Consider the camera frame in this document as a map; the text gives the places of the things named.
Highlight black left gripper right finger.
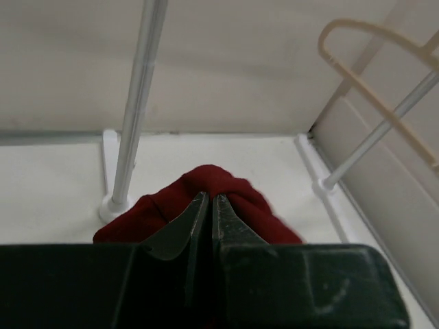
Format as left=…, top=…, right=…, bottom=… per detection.
left=212, top=195, right=268, bottom=328

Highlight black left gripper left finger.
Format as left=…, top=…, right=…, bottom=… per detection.
left=139, top=192, right=209, bottom=328

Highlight dark red t shirt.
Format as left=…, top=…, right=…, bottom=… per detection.
left=92, top=164, right=305, bottom=329

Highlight beige wooden hanger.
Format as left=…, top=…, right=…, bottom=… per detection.
left=318, top=19, right=439, bottom=171

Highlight white metal clothes rack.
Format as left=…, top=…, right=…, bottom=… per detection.
left=99, top=1, right=438, bottom=243

